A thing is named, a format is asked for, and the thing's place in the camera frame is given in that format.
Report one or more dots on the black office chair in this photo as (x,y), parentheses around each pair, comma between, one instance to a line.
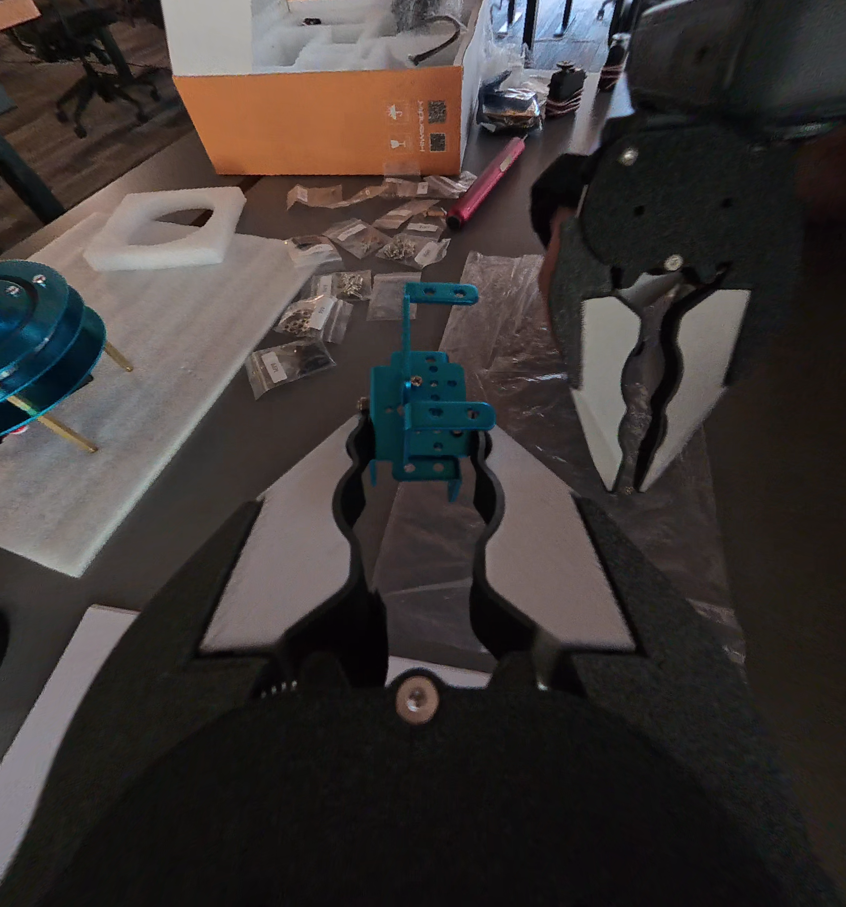
(104,64)

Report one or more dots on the person's right forearm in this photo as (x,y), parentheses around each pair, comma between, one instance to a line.
(844,177)

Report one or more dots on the brass standoff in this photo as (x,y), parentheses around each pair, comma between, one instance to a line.
(119,358)
(61,432)

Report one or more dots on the orange cardboard box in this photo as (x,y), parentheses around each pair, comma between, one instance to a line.
(288,120)

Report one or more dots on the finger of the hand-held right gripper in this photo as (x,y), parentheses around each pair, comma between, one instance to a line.
(600,368)
(706,354)

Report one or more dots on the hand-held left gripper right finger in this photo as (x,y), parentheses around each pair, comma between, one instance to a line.
(550,567)

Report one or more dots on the dark grey desk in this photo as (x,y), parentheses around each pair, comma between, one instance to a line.
(784,531)

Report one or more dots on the white foam slab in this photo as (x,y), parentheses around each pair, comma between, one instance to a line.
(182,354)

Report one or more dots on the black servo motor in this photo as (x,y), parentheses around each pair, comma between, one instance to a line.
(564,88)

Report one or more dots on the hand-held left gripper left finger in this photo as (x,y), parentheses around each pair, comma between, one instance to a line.
(288,567)

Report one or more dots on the pile of small screw bags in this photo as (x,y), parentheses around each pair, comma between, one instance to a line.
(302,319)

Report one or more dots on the large clear plastic bag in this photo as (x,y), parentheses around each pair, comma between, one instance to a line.
(508,340)

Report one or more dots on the white instruction booklet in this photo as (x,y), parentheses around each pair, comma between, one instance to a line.
(54,708)

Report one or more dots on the magenta metal cylinder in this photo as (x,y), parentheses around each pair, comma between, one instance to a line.
(486,184)

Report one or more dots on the blue round metal plate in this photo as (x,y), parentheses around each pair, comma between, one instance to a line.
(40,340)

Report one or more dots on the white foam frame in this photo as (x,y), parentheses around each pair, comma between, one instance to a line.
(111,248)

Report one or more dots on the blue metal bracket assembly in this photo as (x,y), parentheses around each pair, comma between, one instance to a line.
(394,411)

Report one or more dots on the bag of black parts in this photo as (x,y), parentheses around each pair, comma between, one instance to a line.
(511,106)

